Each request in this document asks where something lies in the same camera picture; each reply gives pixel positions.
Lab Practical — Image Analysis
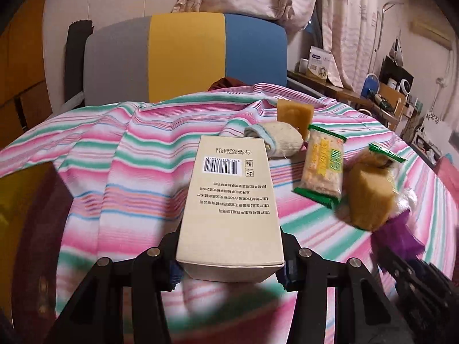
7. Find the purple packet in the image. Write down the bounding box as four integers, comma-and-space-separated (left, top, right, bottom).
373, 208, 425, 262

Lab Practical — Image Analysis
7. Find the black monitor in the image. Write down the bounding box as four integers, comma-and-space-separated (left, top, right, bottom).
379, 56, 415, 90

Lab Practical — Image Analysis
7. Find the blue round fan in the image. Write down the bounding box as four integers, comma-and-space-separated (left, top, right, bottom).
362, 73, 381, 100

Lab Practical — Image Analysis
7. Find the striped bed sheet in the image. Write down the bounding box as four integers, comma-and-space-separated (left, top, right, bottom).
0, 82, 459, 344

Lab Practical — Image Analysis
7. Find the dark red cloth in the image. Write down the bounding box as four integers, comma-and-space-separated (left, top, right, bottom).
208, 76, 252, 92

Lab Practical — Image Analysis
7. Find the rolled beige cloth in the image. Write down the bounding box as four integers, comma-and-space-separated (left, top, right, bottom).
244, 122, 305, 161

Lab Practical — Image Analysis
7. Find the white printed carton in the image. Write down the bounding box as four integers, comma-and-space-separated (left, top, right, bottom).
305, 46, 337, 79

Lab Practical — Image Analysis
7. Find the wooden wardrobe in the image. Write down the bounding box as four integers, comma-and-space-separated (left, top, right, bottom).
0, 0, 54, 144

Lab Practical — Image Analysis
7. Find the white crumpled plastic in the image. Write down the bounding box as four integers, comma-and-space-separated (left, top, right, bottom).
394, 188, 419, 219

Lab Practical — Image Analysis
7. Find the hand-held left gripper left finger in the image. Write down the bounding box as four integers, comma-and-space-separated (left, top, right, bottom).
43, 231, 182, 344

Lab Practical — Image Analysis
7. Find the wall air conditioner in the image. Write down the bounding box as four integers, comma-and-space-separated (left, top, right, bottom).
410, 19, 453, 48

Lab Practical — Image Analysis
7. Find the yellow sponge block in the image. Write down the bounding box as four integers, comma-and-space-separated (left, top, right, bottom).
276, 99, 315, 140

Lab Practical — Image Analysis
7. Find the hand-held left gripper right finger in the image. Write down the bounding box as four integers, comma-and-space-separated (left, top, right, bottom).
275, 228, 418, 344

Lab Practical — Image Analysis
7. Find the grey yellow blue chair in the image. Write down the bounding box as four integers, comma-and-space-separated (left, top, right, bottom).
65, 12, 289, 110

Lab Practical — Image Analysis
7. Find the pink striped curtain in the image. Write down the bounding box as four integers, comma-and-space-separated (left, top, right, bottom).
319, 0, 381, 90

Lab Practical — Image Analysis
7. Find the wooden desk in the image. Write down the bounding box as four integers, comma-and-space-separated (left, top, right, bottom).
287, 70, 406, 130

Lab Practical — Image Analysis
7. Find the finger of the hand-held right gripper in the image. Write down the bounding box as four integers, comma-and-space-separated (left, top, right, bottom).
373, 242, 436, 294

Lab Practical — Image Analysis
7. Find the green snack packet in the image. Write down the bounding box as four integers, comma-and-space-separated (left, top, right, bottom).
359, 142, 408, 173
293, 124, 348, 210

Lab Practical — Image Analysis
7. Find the beige cardboard box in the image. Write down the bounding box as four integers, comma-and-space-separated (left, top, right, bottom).
176, 135, 285, 283

